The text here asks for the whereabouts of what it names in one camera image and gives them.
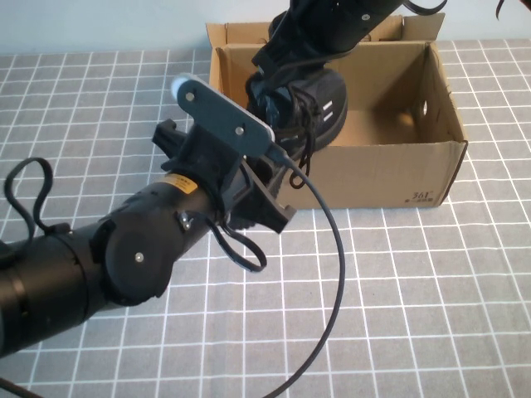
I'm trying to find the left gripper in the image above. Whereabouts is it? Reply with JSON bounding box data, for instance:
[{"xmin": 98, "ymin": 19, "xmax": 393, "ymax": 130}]
[{"xmin": 153, "ymin": 119, "xmax": 298, "ymax": 234}]

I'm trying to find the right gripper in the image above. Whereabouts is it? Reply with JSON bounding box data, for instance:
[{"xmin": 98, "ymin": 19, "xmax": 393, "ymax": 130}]
[{"xmin": 251, "ymin": 10, "xmax": 350, "ymax": 83}]

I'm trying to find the black knit sneaker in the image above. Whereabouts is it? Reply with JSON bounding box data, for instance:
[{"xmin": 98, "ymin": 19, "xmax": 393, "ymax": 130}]
[{"xmin": 244, "ymin": 68, "xmax": 349, "ymax": 190}]

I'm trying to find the brown cardboard shoe box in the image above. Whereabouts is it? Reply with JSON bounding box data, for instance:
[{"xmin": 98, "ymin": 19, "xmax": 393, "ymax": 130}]
[{"xmin": 206, "ymin": 12, "xmax": 469, "ymax": 211}]

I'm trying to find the grey white-checked tablecloth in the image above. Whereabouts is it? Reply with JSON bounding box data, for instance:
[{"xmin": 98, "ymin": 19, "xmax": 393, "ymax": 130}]
[{"xmin": 0, "ymin": 37, "xmax": 531, "ymax": 398}]

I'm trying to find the thin right gripper cable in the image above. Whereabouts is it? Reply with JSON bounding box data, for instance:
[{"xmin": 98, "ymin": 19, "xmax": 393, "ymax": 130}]
[{"xmin": 261, "ymin": 49, "xmax": 353, "ymax": 90}]

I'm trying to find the thin left gripper wire loop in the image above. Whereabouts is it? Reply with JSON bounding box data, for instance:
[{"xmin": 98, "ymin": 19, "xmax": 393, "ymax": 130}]
[{"xmin": 209, "ymin": 215, "xmax": 269, "ymax": 274}]

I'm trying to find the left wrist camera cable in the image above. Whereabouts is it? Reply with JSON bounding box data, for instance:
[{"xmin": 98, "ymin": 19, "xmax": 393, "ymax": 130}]
[{"xmin": 261, "ymin": 143, "xmax": 347, "ymax": 398}]

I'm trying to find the flat black left arm cable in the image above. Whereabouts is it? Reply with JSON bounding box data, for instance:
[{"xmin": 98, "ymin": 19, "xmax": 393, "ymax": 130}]
[{"xmin": 4, "ymin": 156, "xmax": 56, "ymax": 240}]

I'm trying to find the thin black cable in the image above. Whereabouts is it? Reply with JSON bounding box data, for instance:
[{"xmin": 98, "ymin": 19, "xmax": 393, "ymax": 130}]
[{"xmin": 0, "ymin": 375, "xmax": 35, "ymax": 398}]

